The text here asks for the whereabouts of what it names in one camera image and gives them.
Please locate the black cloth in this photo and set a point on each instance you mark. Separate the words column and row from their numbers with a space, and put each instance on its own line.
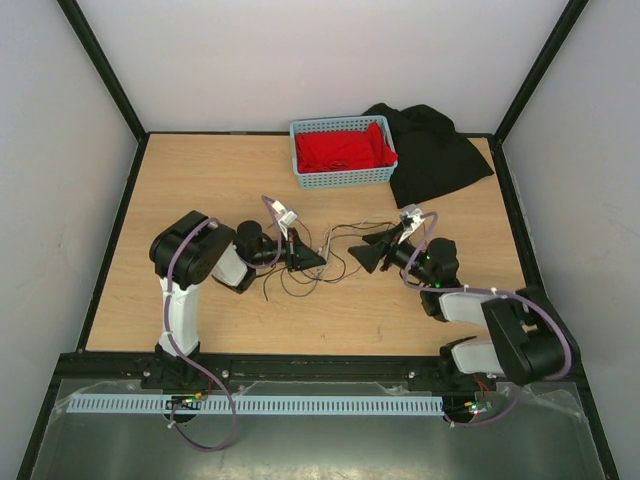
column 433, row 158

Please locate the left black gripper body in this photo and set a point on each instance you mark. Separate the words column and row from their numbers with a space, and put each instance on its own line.
column 292, row 253

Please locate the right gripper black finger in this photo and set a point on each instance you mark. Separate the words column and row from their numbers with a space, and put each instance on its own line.
column 370, row 255
column 388, row 237

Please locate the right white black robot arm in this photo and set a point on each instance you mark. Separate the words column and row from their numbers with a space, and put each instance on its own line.
column 528, row 341

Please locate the light blue slotted cable duct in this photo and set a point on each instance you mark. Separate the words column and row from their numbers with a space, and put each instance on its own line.
column 257, row 405

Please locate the red cloth in basket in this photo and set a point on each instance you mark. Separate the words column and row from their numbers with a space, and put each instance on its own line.
column 320, row 152

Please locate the light blue plastic basket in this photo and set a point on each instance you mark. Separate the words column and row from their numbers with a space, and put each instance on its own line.
column 341, row 178

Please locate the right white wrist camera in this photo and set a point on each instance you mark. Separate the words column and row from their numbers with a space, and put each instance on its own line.
column 411, row 217

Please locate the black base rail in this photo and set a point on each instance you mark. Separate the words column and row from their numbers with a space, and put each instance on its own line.
column 416, row 373

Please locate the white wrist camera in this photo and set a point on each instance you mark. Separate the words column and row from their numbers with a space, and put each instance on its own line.
column 284, row 217
column 411, row 217

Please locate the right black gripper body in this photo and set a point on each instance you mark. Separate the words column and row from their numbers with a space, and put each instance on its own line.
column 399, row 255

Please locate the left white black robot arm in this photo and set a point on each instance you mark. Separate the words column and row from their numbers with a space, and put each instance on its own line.
column 196, row 248

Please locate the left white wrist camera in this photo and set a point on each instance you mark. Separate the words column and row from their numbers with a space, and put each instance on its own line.
column 284, row 217

